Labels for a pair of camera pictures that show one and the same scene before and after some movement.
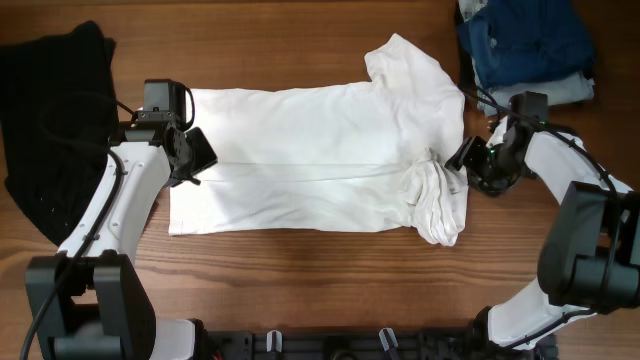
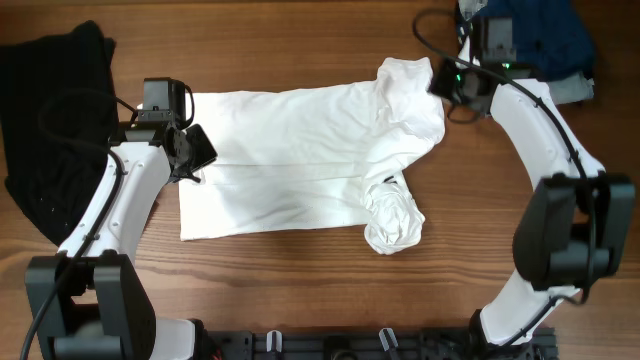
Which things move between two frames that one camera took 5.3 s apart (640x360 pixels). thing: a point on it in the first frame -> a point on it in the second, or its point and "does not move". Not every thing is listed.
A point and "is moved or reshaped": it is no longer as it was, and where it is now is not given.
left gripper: [208, 156] does not move
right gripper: [470, 156] -> [444, 82]
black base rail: [421, 343] does not move
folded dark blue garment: [519, 42] does not move
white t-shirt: [368, 154] is moved or reshaped
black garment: [58, 115] does not move
